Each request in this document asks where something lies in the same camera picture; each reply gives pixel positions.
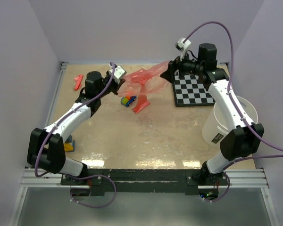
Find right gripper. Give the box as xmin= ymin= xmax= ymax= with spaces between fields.
xmin=160 ymin=48 xmax=203 ymax=84

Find red trash bag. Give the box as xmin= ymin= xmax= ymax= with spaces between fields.
xmin=118 ymin=61 xmax=169 ymax=113

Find white trash bin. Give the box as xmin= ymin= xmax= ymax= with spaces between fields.
xmin=202 ymin=96 xmax=258 ymax=149

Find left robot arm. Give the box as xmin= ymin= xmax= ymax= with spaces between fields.
xmin=27 ymin=66 xmax=126 ymax=185

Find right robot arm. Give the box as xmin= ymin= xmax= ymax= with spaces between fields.
xmin=161 ymin=39 xmax=264 ymax=185

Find colourful toy block car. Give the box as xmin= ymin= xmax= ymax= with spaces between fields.
xmin=120 ymin=96 xmax=137 ymax=107

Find black white chessboard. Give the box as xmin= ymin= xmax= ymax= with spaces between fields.
xmin=172 ymin=70 xmax=215 ymax=107

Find small folded red bag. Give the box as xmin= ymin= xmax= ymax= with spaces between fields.
xmin=74 ymin=74 xmax=83 ymax=91

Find yellow blue toy blocks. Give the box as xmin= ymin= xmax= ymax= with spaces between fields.
xmin=64 ymin=135 xmax=75 ymax=152

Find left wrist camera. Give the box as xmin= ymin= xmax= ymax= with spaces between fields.
xmin=108 ymin=62 xmax=127 ymax=84

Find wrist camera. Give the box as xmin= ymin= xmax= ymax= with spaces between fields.
xmin=175 ymin=38 xmax=191 ymax=61
xmin=108 ymin=62 xmax=127 ymax=84

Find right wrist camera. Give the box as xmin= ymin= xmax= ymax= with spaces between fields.
xmin=175 ymin=38 xmax=191 ymax=61

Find aluminium left side rail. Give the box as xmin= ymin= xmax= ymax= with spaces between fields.
xmin=44 ymin=61 xmax=69 ymax=127

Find aluminium rail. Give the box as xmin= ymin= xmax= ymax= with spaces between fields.
xmin=44 ymin=61 xmax=69 ymax=127
xmin=20 ymin=169 xmax=269 ymax=188

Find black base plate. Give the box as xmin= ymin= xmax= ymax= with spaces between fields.
xmin=61 ymin=169 xmax=228 ymax=196

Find aluminium front rail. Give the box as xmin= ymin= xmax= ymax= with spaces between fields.
xmin=20 ymin=169 xmax=269 ymax=188

